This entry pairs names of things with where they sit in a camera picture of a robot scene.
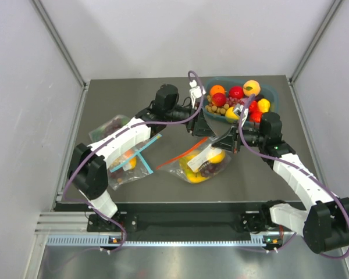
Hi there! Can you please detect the fake orange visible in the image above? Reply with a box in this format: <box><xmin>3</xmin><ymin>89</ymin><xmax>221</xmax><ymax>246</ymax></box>
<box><xmin>209</xmin><ymin>85</ymin><xmax>226</xmax><ymax>96</ymax></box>

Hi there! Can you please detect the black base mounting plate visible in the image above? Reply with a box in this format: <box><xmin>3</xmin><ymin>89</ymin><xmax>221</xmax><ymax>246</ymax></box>
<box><xmin>54</xmin><ymin>202</ymin><xmax>309</xmax><ymax>233</ymax></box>

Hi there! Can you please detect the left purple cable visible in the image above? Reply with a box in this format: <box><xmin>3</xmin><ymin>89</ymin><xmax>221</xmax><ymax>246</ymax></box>
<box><xmin>45</xmin><ymin>70</ymin><xmax>205</xmax><ymax>273</ymax></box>

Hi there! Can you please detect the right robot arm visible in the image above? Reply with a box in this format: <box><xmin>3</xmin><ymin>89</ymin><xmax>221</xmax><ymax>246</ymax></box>
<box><xmin>213</xmin><ymin>112</ymin><xmax>349</xmax><ymax>257</ymax></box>

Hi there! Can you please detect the teal plastic fruit basket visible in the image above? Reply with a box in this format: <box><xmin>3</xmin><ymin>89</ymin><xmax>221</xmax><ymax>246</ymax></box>
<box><xmin>204</xmin><ymin>77</ymin><xmax>279</xmax><ymax>126</ymax></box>

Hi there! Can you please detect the fake red peach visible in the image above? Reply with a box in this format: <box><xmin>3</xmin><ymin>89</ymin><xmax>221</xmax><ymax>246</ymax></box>
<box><xmin>211</xmin><ymin>92</ymin><xmax>226</xmax><ymax>107</ymax></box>

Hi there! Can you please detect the fake red apple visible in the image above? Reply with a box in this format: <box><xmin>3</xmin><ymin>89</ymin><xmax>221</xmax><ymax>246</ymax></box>
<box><xmin>229</xmin><ymin>86</ymin><xmax>245</xmax><ymax>99</ymax></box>

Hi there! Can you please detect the red zip bag with fruit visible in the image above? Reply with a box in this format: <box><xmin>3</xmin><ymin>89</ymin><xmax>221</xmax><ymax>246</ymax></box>
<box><xmin>156</xmin><ymin>137</ymin><xmax>231</xmax><ymax>184</ymax></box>

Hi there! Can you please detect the fake longan cluster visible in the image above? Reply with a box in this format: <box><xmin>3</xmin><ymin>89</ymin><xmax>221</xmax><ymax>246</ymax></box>
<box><xmin>205</xmin><ymin>95</ymin><xmax>227</xmax><ymax>116</ymax></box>

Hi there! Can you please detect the fake yellow lemon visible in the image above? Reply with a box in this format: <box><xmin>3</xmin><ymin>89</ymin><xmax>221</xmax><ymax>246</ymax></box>
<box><xmin>225</xmin><ymin>106</ymin><xmax>240</xmax><ymax>123</ymax></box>

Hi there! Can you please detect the fake grape bunch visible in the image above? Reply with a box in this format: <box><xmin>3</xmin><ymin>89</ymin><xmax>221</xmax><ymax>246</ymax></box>
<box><xmin>223</xmin><ymin>97</ymin><xmax>247</xmax><ymax>109</ymax></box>

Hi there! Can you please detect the grey slotted cable duct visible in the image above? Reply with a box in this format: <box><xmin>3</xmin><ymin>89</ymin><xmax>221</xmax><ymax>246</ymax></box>
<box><xmin>46</xmin><ymin>234</ymin><xmax>283</xmax><ymax>248</ymax></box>

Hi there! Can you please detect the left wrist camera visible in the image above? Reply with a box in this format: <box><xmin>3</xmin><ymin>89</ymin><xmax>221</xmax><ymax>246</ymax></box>
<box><xmin>189</xmin><ymin>80</ymin><xmax>206</xmax><ymax>109</ymax></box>

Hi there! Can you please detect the fake red pepper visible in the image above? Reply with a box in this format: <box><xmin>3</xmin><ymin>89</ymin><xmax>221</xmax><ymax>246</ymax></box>
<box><xmin>248</xmin><ymin>101</ymin><xmax>259</xmax><ymax>114</ymax></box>

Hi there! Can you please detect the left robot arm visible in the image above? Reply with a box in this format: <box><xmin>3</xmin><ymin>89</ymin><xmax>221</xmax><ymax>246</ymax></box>
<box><xmin>66</xmin><ymin>84</ymin><xmax>206</xmax><ymax>231</ymax></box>

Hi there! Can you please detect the blue zip bag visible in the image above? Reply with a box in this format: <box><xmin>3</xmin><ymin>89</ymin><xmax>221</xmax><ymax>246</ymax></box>
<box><xmin>88</xmin><ymin>115</ymin><xmax>162</xmax><ymax>159</ymax></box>
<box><xmin>107</xmin><ymin>149</ymin><xmax>153</xmax><ymax>190</ymax></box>

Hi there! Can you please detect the lower blue zip bag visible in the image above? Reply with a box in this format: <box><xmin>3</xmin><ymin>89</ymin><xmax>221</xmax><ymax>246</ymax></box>
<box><xmin>107</xmin><ymin>149</ymin><xmax>153</xmax><ymax>190</ymax></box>

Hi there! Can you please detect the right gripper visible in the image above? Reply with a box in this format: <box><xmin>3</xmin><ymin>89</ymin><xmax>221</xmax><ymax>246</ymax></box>
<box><xmin>212</xmin><ymin>120</ymin><xmax>267</xmax><ymax>154</ymax></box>

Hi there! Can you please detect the fake red tomato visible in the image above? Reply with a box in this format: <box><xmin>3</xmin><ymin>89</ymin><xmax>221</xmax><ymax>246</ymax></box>
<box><xmin>250</xmin><ymin>111</ymin><xmax>263</xmax><ymax>123</ymax></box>

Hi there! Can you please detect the upper blue zip bag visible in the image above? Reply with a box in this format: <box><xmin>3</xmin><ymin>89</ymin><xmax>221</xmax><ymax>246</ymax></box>
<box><xmin>88</xmin><ymin>115</ymin><xmax>162</xmax><ymax>159</ymax></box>

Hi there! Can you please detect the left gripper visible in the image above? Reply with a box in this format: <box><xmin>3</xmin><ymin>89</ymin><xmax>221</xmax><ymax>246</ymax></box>
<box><xmin>165</xmin><ymin>100</ymin><xmax>216</xmax><ymax>137</ymax></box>

